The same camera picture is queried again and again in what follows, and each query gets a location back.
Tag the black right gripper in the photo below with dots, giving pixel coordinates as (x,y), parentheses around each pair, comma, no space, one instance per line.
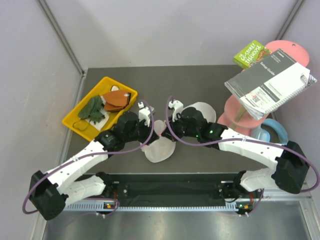
(170,132)

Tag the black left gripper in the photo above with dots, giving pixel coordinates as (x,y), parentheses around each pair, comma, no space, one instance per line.
(146,129)

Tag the pink-zippered round laundry bag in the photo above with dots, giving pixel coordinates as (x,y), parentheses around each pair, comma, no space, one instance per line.
(162,148)

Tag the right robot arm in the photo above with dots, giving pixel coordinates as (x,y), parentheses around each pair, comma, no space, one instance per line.
(285,165)

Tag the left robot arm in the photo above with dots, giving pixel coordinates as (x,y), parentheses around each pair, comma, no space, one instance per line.
(52,191)

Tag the white mesh laundry bag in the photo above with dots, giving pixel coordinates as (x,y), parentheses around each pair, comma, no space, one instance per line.
(208,112)

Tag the orange bra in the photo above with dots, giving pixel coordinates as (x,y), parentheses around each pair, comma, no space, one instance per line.
(116,101)

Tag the green bra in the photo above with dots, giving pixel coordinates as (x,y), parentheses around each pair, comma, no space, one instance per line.
(91,112)

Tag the yellow plastic tray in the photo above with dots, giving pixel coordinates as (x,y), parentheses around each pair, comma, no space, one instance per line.
(102,87)

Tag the pink tiered stand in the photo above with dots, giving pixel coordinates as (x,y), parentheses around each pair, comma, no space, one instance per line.
(235,116)

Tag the blue headphones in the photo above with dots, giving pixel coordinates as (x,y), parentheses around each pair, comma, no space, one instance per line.
(268,127)

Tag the grey setup guide booklet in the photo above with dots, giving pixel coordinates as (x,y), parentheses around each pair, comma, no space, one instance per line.
(268,84)

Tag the green treehouse book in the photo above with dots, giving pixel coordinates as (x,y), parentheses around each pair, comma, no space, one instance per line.
(251,54)

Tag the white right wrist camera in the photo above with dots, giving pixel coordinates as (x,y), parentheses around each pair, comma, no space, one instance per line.
(176,107)

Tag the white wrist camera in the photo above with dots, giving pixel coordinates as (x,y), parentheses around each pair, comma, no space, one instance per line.
(176,107)
(145,113)

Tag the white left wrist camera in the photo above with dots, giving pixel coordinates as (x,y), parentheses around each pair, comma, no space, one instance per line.
(145,113)

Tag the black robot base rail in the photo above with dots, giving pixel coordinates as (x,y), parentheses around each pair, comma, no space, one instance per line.
(174,189)

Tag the grey slotted cable duct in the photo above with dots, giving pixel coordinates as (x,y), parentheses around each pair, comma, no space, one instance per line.
(108,206)

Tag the grey aluminium corner post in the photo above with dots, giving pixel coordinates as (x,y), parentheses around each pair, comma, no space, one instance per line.
(45,8)

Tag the right aluminium corner post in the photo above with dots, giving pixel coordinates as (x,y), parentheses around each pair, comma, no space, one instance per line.
(297,6)

